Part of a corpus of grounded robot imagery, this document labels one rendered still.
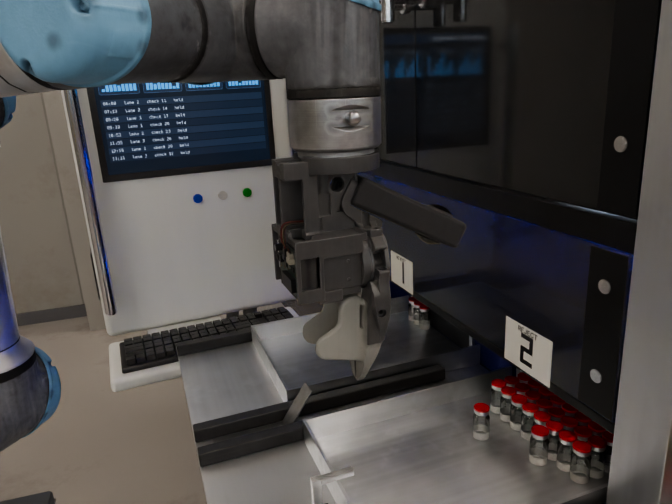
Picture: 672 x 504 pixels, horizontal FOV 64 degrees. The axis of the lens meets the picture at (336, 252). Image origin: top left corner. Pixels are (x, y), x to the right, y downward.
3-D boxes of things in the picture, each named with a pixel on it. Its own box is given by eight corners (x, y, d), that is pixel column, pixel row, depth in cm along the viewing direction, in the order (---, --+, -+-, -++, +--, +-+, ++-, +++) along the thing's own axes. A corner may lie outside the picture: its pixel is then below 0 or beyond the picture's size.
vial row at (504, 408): (499, 404, 80) (500, 377, 79) (593, 481, 64) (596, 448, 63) (486, 408, 80) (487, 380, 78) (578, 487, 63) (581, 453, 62)
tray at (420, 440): (509, 385, 86) (510, 365, 85) (654, 493, 62) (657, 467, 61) (304, 441, 75) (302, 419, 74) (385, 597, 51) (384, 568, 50)
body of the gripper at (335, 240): (275, 285, 50) (265, 153, 46) (360, 270, 53) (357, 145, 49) (300, 315, 43) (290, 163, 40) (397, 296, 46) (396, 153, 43)
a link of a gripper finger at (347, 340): (311, 388, 50) (306, 295, 47) (370, 374, 52) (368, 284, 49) (323, 406, 47) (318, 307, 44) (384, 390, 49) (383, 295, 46)
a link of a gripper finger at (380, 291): (351, 331, 50) (347, 241, 47) (368, 327, 51) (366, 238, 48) (372, 353, 46) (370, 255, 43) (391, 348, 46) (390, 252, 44)
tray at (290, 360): (408, 310, 116) (408, 295, 115) (479, 363, 93) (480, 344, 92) (252, 342, 105) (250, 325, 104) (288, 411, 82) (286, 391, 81)
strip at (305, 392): (308, 416, 80) (306, 381, 79) (314, 427, 78) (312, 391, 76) (212, 440, 76) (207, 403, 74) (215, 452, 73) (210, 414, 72)
